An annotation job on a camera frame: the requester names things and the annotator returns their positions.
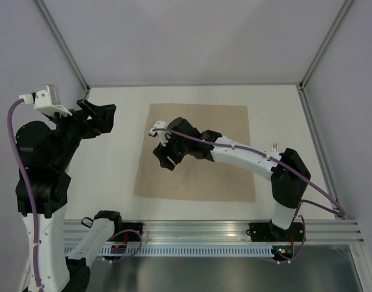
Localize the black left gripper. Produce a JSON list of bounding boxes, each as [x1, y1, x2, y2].
[[45, 97, 116, 168]]

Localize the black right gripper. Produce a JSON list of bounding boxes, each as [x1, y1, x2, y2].
[[153, 131, 190, 171]]

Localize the beige cloth napkin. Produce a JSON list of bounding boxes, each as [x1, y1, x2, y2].
[[134, 103, 256, 203]]

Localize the silver fork black handle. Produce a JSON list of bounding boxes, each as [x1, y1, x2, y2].
[[272, 142, 279, 152]]

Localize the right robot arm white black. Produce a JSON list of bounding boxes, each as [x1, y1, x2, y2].
[[148, 117, 311, 241]]

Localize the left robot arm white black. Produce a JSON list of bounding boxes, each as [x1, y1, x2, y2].
[[9, 99, 124, 291]]

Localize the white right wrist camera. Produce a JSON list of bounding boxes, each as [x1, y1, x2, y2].
[[148, 120, 171, 147]]

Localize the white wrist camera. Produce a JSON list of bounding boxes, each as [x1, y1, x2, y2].
[[148, 120, 171, 147], [18, 85, 72, 117]]

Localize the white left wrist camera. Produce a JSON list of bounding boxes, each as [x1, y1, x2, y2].
[[18, 85, 72, 117]]

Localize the aluminium front rail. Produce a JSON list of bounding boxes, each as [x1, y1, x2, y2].
[[63, 219, 365, 245]]

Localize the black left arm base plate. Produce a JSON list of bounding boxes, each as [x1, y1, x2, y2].
[[112, 222, 143, 243]]

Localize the left aluminium frame post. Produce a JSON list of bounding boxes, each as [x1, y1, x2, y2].
[[32, 0, 90, 93]]

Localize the aluminium frame post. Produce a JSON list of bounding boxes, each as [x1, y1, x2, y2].
[[297, 0, 356, 91], [32, 0, 90, 93]]

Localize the white slotted cable duct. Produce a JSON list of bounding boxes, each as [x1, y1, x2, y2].
[[64, 244, 273, 257]]

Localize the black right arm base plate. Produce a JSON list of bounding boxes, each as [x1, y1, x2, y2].
[[246, 221, 305, 243]]

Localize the right aluminium frame post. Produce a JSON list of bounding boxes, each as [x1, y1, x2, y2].
[[297, 0, 356, 91]]

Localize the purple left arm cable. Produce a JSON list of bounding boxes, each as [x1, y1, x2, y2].
[[7, 99, 46, 290]]

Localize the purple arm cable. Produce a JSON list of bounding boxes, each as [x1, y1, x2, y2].
[[151, 128, 346, 217], [7, 99, 46, 290]]

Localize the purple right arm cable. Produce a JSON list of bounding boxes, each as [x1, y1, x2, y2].
[[151, 128, 346, 217]]

